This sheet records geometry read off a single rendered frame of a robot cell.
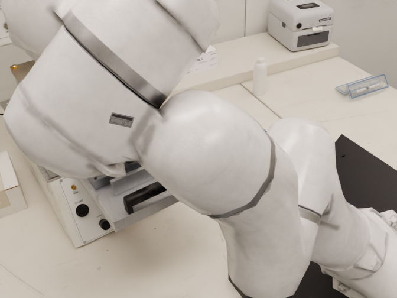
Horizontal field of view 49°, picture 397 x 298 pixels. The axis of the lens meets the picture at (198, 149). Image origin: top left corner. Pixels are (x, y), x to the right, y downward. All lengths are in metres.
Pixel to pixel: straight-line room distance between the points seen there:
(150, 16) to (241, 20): 1.75
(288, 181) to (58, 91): 0.25
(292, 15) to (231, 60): 0.31
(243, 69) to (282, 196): 1.38
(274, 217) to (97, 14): 0.27
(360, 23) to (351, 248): 1.96
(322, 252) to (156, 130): 0.41
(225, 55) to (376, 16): 1.02
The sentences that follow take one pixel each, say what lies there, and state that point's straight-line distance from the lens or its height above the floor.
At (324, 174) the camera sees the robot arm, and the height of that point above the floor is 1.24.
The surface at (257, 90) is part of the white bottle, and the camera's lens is 1.71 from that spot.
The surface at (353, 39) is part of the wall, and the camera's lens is 2.59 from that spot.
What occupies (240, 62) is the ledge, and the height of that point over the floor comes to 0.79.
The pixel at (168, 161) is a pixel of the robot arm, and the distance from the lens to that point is 0.36.
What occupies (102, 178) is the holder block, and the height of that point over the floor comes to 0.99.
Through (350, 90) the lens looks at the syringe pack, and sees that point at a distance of 1.73.
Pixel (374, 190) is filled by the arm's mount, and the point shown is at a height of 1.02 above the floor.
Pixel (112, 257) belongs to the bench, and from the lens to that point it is 1.15.
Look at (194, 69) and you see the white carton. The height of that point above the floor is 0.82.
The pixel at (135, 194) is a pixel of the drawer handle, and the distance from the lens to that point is 0.91.
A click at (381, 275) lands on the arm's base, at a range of 0.81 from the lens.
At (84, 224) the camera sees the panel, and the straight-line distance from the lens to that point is 1.18.
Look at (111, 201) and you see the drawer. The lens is 0.97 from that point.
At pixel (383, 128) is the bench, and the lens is 1.62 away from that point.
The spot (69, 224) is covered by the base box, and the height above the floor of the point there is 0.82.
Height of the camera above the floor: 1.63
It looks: 37 degrees down
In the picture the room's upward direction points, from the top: 3 degrees counter-clockwise
